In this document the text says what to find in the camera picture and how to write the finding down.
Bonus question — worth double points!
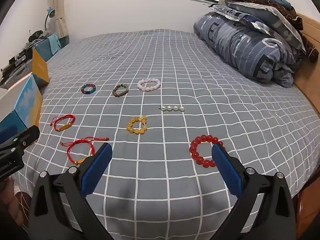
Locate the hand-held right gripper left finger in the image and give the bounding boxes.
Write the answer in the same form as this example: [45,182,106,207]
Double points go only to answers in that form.
[28,142,113,240]

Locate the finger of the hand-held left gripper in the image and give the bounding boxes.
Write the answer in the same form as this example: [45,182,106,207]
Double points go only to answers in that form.
[0,126,18,145]
[0,125,40,155]

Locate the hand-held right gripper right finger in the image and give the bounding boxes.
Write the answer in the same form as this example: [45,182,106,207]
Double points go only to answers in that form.
[211,141,297,240]

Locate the red bead bracelet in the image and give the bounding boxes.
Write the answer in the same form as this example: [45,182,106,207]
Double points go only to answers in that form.
[189,134,225,168]

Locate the red cord bracelet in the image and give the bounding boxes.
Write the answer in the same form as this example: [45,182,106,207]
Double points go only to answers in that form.
[60,136,110,165]
[50,114,75,132]

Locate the white cardboard box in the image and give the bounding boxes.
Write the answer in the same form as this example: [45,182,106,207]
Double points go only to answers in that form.
[0,47,50,133]

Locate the multicolour bead bracelet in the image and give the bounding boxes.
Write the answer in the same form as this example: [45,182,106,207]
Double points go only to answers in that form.
[81,83,97,96]

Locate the white pearl bead string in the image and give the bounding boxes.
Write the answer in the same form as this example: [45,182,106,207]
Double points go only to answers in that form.
[158,105,186,112]

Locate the pink bead bracelet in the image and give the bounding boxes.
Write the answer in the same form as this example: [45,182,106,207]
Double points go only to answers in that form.
[137,78,161,92]

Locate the person's left hand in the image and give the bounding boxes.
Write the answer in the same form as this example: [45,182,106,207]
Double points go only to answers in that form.
[0,177,24,230]

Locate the grey suitcase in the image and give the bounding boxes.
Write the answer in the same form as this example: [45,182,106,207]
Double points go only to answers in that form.
[0,59,33,89]

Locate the blue suitcase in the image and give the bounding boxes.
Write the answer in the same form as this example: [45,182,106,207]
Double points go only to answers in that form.
[33,33,62,62]

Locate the pile of dark electronics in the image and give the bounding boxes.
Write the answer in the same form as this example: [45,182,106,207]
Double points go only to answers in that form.
[0,29,52,73]

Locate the grey checked bed sheet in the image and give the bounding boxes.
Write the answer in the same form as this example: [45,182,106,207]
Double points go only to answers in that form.
[11,29,319,240]

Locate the folded blue printed duvet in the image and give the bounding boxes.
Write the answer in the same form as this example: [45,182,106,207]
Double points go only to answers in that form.
[194,11,307,88]

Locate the teal desk lamp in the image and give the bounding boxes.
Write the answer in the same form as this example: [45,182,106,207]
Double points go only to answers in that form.
[44,7,56,31]

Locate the grey printed pillow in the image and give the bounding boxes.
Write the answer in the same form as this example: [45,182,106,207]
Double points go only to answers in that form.
[209,0,307,53]

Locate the yellow bead bracelet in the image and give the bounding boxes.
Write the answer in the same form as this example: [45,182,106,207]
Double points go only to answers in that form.
[126,116,148,135]

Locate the brown bead bracelet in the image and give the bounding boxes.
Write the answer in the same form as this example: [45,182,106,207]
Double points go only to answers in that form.
[112,83,129,97]

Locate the wooden bed frame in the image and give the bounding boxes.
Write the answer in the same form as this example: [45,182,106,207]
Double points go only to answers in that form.
[291,12,320,220]

